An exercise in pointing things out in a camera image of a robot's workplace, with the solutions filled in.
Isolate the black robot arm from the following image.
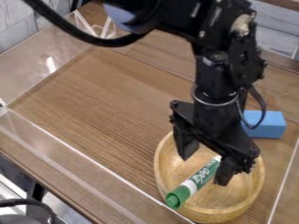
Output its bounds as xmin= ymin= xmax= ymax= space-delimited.
xmin=102 ymin=0 xmax=267 ymax=186

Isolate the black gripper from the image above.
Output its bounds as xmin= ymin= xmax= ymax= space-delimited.
xmin=169 ymin=87 xmax=260 ymax=186

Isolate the blue foam block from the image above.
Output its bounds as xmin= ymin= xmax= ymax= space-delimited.
xmin=241 ymin=110 xmax=285 ymax=139

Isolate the brown wooden bowl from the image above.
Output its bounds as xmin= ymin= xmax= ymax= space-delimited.
xmin=153 ymin=132 xmax=265 ymax=224

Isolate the clear acrylic corner bracket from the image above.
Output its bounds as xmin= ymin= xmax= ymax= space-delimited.
xmin=74 ymin=10 xmax=117 ymax=39

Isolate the clear acrylic barrier wall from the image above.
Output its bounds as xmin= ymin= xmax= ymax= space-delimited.
xmin=0 ymin=107 xmax=189 ymax=224

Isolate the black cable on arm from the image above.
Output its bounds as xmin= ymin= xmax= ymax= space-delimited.
xmin=22 ymin=0 xmax=156 ymax=48

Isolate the black cable bottom left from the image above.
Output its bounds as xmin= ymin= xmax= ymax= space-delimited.
xmin=0 ymin=198 xmax=57 ymax=224

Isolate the green Expo marker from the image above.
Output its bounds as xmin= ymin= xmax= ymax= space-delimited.
xmin=164 ymin=156 xmax=220 ymax=209

